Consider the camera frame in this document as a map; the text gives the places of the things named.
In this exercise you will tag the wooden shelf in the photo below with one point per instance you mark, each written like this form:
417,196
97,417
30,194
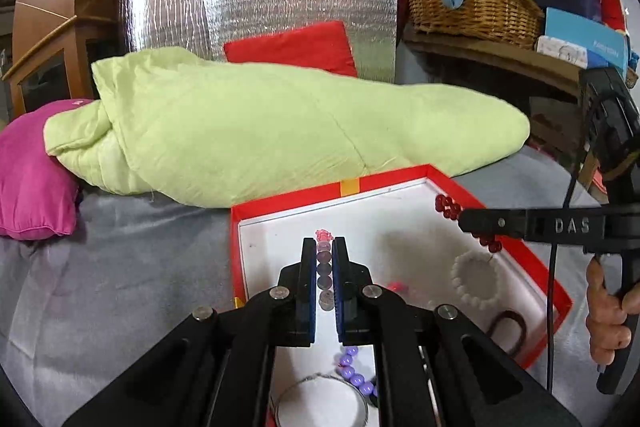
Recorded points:
480,62

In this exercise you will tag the white printed box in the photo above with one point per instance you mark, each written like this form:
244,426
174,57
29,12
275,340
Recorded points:
560,51

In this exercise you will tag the red pillow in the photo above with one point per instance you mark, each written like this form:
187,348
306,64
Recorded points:
295,49

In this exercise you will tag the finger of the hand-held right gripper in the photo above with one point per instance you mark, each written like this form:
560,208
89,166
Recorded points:
500,223

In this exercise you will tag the wooden cabinet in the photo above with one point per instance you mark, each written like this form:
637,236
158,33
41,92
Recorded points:
50,17

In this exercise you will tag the person's right hand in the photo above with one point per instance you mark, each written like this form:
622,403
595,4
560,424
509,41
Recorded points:
607,322

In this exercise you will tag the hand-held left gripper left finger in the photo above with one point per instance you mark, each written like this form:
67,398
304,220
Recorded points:
306,292

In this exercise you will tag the magenta pillow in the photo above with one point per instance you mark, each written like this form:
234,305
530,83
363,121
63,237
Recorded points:
35,177

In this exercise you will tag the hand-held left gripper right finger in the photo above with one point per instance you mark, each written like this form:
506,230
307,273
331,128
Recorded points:
343,292

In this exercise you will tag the red cardboard box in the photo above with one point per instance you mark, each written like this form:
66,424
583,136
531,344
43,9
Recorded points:
390,217

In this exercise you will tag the dark red bangle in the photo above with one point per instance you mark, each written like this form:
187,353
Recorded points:
521,332

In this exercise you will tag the wicker basket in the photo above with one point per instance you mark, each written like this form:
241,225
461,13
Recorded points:
480,12

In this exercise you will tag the blue box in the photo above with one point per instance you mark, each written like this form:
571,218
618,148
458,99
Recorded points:
585,34

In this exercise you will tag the silver bangle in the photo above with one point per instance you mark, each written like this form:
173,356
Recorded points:
300,389

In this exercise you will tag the light green quilt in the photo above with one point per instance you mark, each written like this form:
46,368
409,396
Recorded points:
250,127

